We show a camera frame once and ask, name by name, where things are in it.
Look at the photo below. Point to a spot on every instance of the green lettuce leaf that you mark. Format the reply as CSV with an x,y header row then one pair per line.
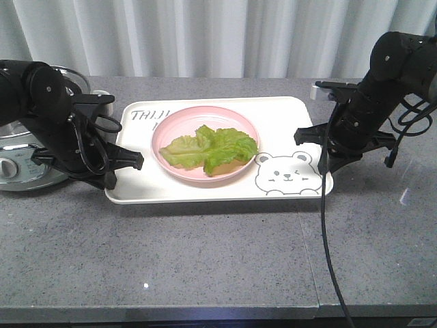
x,y
210,149

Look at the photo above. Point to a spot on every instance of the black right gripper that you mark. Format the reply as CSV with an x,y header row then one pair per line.
x,y
356,122

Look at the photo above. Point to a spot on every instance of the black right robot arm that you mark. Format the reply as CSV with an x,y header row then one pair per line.
x,y
402,72

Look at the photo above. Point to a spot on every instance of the pink round plate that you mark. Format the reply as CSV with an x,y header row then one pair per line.
x,y
186,122

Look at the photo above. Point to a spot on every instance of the green electric cooking pot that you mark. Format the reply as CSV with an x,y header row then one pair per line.
x,y
18,171

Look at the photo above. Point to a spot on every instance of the grey white curtain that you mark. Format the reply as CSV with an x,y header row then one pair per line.
x,y
214,39

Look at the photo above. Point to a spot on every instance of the cream bear tray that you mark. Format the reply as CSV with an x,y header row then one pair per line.
x,y
282,169

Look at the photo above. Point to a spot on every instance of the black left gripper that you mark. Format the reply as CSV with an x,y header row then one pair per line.
x,y
69,129

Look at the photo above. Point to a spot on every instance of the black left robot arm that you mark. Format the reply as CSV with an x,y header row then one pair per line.
x,y
23,82

